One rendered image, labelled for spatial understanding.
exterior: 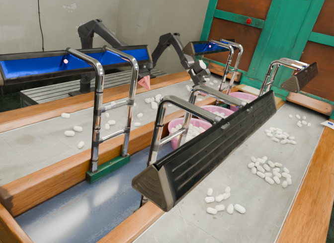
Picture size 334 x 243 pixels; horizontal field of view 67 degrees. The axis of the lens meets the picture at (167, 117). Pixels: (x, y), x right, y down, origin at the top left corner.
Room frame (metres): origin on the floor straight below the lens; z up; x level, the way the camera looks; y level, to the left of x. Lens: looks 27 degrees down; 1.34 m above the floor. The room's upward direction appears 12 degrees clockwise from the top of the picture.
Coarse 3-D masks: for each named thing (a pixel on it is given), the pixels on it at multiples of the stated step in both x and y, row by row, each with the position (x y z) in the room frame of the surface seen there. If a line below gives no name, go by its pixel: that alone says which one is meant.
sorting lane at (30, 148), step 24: (144, 96) 1.42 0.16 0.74; (48, 120) 0.94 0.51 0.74; (72, 120) 0.98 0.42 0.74; (120, 120) 1.07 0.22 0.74; (144, 120) 1.12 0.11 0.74; (0, 144) 0.72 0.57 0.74; (24, 144) 0.74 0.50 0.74; (48, 144) 0.77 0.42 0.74; (72, 144) 0.80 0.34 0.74; (0, 168) 0.60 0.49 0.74; (24, 168) 0.62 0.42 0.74
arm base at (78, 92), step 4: (80, 84) 1.43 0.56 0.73; (84, 84) 1.42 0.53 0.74; (88, 84) 1.43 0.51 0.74; (80, 88) 1.42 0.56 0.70; (84, 88) 1.42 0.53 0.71; (88, 88) 1.43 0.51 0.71; (92, 88) 1.51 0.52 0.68; (68, 92) 1.38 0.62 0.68; (72, 92) 1.39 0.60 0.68; (76, 92) 1.40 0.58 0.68; (80, 92) 1.41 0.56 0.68; (84, 92) 1.41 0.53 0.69; (88, 92) 1.43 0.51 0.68
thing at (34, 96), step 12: (120, 72) 1.98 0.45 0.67; (156, 72) 2.18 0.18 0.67; (60, 84) 1.49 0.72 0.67; (72, 84) 1.53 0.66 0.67; (108, 84) 1.66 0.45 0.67; (120, 84) 1.73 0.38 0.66; (24, 96) 1.26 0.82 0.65; (36, 96) 1.27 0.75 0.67; (48, 96) 1.29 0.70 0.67; (60, 96) 1.32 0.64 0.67
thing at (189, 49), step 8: (208, 40) 1.60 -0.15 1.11; (216, 40) 1.68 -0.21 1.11; (232, 40) 1.89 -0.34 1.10; (184, 48) 1.43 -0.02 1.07; (192, 48) 1.41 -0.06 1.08; (200, 48) 1.48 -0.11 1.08; (208, 48) 1.56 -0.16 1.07; (216, 48) 1.65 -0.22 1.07; (224, 48) 1.74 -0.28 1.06; (192, 56) 1.40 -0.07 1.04
